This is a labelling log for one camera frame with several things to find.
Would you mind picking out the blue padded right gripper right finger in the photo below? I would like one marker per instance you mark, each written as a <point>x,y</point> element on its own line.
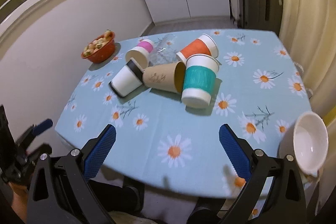
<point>285,201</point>

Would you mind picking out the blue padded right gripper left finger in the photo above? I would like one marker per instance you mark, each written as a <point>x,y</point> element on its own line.
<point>59,190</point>

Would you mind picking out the teal and white paper cup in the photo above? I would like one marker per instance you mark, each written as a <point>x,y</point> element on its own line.
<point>199,82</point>

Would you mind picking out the black and white paper cup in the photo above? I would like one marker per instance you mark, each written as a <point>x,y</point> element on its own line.
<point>128,79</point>

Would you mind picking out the brown kraft paper cup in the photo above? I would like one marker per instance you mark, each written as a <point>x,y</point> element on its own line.
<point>166,77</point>

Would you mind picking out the pink and white paper cup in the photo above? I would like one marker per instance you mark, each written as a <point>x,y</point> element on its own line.
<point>140,53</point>

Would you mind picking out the orange and white paper cup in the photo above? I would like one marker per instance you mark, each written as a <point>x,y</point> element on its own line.
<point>204,44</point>

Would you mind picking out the clear glass cup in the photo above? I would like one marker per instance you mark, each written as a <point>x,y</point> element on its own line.
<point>164,51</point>

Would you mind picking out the beige ceramic mug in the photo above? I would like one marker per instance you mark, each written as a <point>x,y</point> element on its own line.
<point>307,141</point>

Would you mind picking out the blue daisy tablecloth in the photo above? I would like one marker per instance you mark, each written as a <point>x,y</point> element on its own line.
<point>163,143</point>

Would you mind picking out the red bowl with snacks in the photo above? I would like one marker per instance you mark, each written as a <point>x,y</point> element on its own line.
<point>100,49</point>

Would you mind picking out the cream curtain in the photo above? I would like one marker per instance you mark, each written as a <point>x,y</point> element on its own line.
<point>308,33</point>

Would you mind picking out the dark grey suitcase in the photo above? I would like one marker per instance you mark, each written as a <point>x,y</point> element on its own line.
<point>262,15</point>

